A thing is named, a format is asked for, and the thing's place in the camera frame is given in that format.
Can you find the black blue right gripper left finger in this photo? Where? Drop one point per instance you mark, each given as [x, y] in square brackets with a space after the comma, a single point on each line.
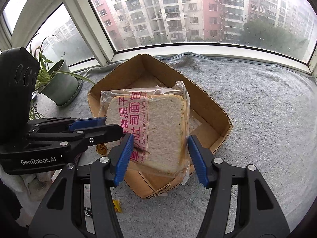
[61, 212]

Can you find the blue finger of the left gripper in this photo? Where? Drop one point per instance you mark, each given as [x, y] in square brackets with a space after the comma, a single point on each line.
[80, 124]

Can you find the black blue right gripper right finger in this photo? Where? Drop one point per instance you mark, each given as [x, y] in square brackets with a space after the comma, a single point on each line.
[258, 213]

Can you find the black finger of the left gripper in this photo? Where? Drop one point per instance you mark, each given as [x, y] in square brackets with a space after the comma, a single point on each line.
[99, 133]

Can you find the yellow candy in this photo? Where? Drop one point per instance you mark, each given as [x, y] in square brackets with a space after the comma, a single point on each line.
[117, 206]

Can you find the packaged toast bread loaf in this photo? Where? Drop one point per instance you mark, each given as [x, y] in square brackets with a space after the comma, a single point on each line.
[158, 118]

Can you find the green plant pot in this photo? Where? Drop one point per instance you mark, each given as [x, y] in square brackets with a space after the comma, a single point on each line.
[59, 82]

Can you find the green pot saucer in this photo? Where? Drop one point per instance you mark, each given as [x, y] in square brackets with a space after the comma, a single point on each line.
[70, 93]

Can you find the spider plant leaves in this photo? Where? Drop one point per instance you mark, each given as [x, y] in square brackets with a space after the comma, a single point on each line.
[44, 77]

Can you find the brown cardboard box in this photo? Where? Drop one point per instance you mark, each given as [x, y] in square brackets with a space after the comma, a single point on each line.
[208, 121]

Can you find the white window frame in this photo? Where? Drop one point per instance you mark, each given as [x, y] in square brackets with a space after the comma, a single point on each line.
[35, 12]

